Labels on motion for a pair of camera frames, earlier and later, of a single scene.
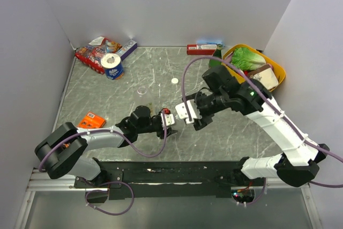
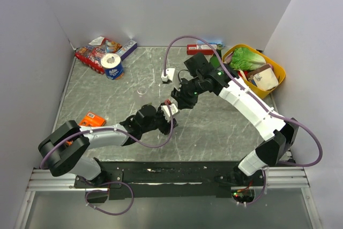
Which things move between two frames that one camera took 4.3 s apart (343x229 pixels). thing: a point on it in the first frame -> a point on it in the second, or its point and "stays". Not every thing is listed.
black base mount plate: x=126 y=179 stays
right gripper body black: x=207 y=105 -> x=188 y=93
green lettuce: x=243 y=59 stays
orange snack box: x=92 y=121 stays
